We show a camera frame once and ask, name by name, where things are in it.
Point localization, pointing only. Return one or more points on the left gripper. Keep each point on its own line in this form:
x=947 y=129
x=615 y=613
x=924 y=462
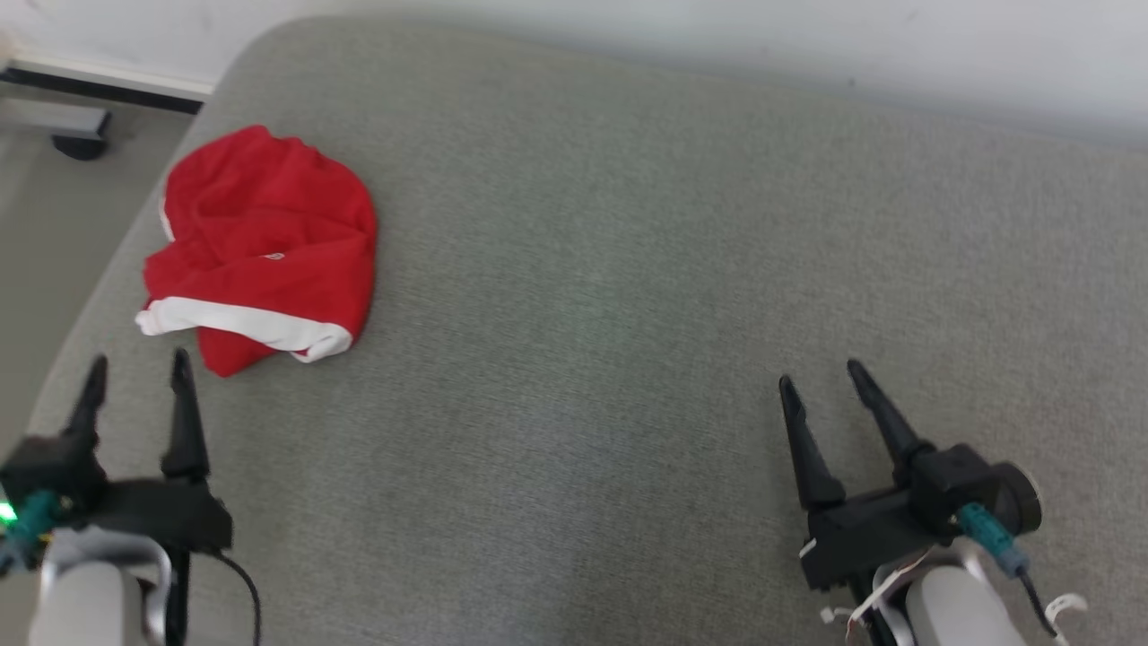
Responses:
x=161 y=516

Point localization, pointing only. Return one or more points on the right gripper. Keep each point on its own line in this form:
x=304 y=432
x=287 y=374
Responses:
x=870 y=538

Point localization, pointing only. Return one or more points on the red shorts white band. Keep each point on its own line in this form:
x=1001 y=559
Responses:
x=269 y=215

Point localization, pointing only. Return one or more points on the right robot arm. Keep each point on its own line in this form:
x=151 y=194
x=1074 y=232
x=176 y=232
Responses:
x=960 y=610

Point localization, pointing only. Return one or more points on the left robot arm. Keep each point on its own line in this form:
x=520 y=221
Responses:
x=90 y=601

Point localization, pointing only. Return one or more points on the black caster wheel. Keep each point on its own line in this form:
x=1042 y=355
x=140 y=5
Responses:
x=81 y=146

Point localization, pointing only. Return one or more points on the grey metal frame bar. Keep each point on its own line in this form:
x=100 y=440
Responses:
x=45 y=117

